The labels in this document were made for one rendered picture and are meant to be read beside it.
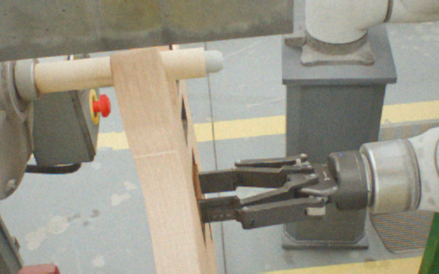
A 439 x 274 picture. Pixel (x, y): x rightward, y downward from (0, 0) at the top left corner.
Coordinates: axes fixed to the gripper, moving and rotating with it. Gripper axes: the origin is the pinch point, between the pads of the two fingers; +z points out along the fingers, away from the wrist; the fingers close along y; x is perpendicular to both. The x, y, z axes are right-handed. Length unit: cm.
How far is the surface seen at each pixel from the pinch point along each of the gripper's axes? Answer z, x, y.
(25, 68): 16.3, 20.4, -5.7
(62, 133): 21.9, 1.8, 22.7
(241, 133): -10, -56, 151
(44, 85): 14.7, 18.3, -5.7
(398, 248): -54, -77, 96
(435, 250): -51, -51, 55
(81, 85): 10.9, 17.8, -5.5
